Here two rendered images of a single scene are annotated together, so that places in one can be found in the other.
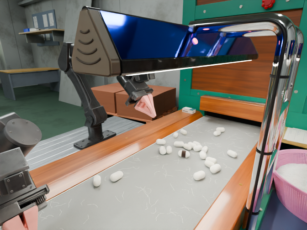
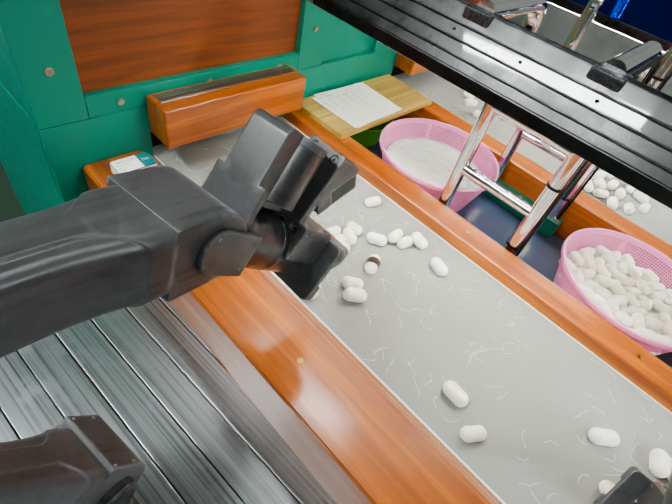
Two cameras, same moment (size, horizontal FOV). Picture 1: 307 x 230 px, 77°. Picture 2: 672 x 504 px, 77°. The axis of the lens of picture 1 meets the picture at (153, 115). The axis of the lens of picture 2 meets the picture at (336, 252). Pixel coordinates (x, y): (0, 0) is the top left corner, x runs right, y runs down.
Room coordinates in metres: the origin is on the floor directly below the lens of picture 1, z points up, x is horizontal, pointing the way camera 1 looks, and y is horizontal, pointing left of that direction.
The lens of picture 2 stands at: (0.66, 0.36, 1.24)
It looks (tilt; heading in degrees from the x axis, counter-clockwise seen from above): 46 degrees down; 264
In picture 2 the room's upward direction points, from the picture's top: 16 degrees clockwise
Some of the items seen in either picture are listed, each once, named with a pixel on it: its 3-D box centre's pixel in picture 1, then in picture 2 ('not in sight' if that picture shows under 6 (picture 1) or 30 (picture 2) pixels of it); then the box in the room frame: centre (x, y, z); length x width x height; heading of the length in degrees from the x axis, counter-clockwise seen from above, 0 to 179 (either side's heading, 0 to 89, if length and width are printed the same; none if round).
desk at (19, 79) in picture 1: (32, 82); not in sight; (4.92, 3.08, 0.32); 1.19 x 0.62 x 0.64; 144
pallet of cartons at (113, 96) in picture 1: (132, 102); not in sight; (3.14, 0.36, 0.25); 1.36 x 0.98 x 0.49; 54
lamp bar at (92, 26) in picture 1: (208, 46); (523, 69); (0.47, -0.12, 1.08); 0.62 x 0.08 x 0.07; 140
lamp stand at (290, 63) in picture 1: (232, 128); (489, 177); (0.41, -0.18, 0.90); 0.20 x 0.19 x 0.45; 140
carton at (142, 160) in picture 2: (188, 110); (134, 167); (0.96, -0.18, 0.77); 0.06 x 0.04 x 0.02; 50
